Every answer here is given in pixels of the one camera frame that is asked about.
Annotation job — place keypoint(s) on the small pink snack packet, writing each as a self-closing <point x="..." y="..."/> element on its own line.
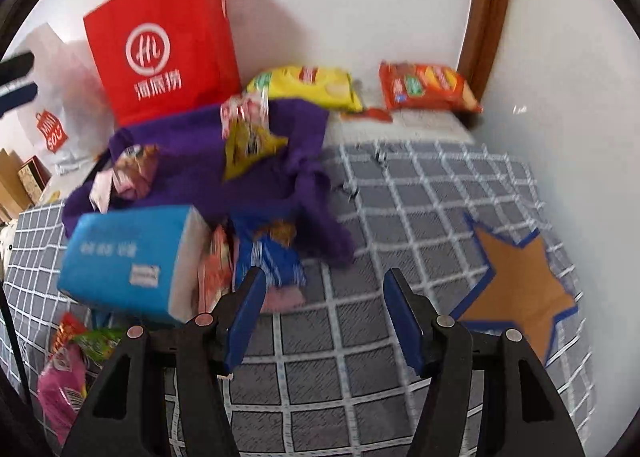
<point x="285" y="299"/>

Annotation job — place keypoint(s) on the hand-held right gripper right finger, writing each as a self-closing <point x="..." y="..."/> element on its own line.
<point x="405" y="322"/>

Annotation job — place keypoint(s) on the large pink snack packet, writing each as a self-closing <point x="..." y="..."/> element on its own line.
<point x="60" y="392"/>

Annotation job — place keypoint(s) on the dark yellow snack packet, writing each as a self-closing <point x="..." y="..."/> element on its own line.
<point x="250" y="152"/>

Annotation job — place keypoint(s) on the black thin pole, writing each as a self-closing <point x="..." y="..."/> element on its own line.
<point x="15" y="347"/>

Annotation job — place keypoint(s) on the purple cloth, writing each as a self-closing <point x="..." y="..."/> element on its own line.
<point x="195" y="172"/>

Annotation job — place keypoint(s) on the patterned box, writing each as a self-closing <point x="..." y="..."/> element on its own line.
<point x="35" y="179"/>

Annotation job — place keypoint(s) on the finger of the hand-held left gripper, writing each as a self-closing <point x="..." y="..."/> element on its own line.
<point x="17" y="98"/>
<point x="15" y="67"/>

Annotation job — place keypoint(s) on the red paper bag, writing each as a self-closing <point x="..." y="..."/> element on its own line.
<point x="165" y="37"/>

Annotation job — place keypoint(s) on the blue snack packet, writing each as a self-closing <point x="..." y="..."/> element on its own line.
<point x="270" y="252"/>

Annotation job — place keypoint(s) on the yellow chips bag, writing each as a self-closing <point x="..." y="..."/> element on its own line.
<point x="305" y="84"/>

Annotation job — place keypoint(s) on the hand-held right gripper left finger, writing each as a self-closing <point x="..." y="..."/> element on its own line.
<point x="245" y="317"/>

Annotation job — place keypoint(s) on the green snack packet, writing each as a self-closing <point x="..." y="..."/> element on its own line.
<point x="100" y="342"/>

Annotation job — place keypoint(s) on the white red snack packet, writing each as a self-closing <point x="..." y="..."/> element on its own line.
<point x="245" y="109"/>

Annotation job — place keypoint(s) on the blue tissue pack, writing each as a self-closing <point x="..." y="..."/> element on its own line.
<point x="125" y="257"/>

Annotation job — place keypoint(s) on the white plastic shopping bag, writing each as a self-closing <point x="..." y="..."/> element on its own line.
<point x="55" y="87"/>

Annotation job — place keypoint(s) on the printed bed sheet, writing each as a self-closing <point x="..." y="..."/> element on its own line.
<point x="430" y="124"/>

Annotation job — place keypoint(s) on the orange chips bag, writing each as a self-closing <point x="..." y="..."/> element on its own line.
<point x="425" y="84"/>

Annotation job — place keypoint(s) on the brown wooden door frame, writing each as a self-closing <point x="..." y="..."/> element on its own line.
<point x="487" y="12"/>

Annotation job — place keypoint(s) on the grey checkered blanket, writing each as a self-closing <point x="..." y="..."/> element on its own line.
<point x="350" y="412"/>

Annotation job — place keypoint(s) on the brown cardboard boxes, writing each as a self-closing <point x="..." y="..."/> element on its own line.
<point x="10" y="182"/>

